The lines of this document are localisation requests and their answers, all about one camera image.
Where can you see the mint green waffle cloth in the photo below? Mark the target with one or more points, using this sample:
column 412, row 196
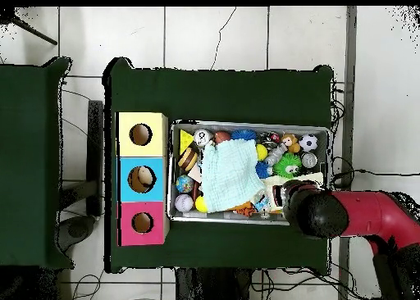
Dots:
column 229, row 175

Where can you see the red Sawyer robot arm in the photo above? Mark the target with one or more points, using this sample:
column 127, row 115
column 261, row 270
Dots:
column 370, row 211

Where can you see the shallow clear mesh bin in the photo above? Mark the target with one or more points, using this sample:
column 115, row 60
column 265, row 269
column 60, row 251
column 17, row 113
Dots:
column 326, row 149

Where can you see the wooden box with three holes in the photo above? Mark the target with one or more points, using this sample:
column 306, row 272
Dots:
column 144, row 149

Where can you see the cream waffle cloth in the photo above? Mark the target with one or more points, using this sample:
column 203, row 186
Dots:
column 275, row 181

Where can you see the green spiky toy with eyes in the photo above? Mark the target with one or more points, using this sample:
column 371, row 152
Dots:
column 285, row 165

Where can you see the brown bear plush toy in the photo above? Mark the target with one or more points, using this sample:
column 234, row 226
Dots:
column 290, row 141

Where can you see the small soccer ball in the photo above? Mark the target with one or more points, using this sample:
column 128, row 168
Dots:
column 308, row 142

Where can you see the blue spiky ball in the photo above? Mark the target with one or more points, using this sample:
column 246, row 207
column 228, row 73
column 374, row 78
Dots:
column 243, row 135

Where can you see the globe print ball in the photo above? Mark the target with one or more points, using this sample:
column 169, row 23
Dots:
column 184, row 183

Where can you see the silver drink can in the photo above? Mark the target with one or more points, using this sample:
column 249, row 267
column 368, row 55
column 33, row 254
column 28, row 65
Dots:
column 202, row 137

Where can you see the wooden burger toy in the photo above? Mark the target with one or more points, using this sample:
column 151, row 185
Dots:
column 187, row 159

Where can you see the yellow cheese wedge toy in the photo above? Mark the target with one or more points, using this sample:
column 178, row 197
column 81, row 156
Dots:
column 185, row 139

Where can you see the dark green tablecloth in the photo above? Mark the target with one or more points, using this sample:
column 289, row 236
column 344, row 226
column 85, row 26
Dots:
column 229, row 96

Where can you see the black stand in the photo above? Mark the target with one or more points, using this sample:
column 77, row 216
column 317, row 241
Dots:
column 95, row 132

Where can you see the neighbouring green covered table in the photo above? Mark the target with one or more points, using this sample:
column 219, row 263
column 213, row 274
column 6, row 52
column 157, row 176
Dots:
column 29, row 149

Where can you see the thin black rod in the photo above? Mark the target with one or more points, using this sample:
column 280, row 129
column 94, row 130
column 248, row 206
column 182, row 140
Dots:
column 36, row 33

